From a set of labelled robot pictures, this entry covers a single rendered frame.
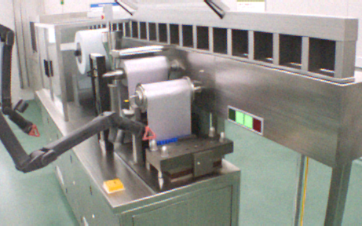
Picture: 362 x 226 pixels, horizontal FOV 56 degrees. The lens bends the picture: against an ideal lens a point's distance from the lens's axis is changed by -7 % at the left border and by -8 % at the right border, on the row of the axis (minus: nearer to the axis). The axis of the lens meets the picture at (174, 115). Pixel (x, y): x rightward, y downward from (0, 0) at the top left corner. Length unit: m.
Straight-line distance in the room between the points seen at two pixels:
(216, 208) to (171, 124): 0.47
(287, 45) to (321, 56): 0.16
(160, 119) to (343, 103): 0.91
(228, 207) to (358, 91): 0.92
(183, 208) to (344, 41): 1.02
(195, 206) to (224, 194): 0.17
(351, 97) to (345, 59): 0.14
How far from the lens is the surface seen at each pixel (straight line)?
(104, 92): 2.01
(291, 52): 1.48
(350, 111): 1.30
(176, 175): 1.71
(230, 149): 1.82
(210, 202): 1.80
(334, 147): 1.30
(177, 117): 1.83
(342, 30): 1.22
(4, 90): 1.95
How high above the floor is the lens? 1.70
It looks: 18 degrees down
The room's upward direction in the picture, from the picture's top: 2 degrees counter-clockwise
